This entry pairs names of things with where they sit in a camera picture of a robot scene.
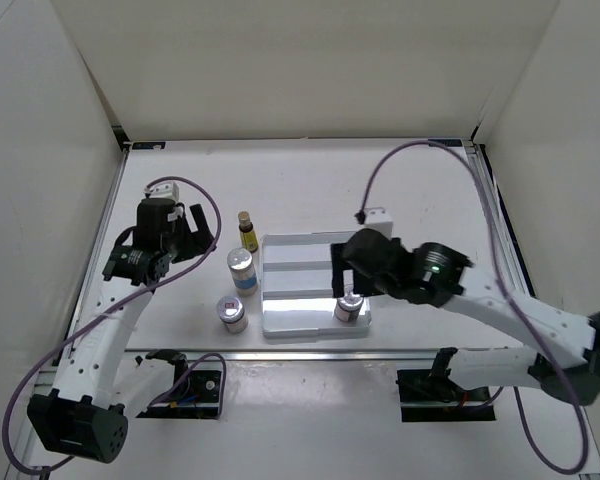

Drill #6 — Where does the short white-lid spice jar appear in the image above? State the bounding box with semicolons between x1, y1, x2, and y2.
334;294;364;323
216;296;248;334

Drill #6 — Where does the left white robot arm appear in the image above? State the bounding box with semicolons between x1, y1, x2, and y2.
27;197;218;464

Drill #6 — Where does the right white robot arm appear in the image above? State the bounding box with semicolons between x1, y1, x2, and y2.
330;228;600;406

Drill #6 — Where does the left tall silver-lid jar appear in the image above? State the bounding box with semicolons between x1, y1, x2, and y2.
227;248;258;296

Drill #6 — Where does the left small yellow-label bottle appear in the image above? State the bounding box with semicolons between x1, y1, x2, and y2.
238;211;259;253

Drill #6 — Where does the white tiered organizer tray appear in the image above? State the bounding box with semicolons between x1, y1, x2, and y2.
259;231;371;342

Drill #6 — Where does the left blue corner label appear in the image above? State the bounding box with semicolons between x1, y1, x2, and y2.
131;142;166;150

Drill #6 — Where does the blue corner label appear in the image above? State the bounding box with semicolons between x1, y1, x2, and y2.
131;142;166;150
430;138;463;148

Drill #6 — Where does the right blue corner label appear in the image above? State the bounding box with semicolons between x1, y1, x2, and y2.
430;138;463;148

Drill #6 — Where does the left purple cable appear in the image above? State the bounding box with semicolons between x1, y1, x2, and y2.
2;176;226;474

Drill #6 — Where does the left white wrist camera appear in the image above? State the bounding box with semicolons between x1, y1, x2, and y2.
144;180;179;202

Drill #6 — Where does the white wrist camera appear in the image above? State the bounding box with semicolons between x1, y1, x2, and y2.
144;180;179;202
363;207;394;239

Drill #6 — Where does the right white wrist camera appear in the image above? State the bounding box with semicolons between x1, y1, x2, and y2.
363;207;394;239

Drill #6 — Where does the aluminium front rail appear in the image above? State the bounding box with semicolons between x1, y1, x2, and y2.
34;347;451;386

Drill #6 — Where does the aluminium rail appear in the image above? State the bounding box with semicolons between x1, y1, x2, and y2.
34;347;451;386
465;143;536;297

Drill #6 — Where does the aluminium right rail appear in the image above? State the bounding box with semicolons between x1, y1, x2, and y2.
465;143;536;297

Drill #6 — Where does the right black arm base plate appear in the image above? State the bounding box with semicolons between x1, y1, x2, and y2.
396;369;496;423

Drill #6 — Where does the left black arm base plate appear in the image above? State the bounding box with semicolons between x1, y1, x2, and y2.
139;360;224;420

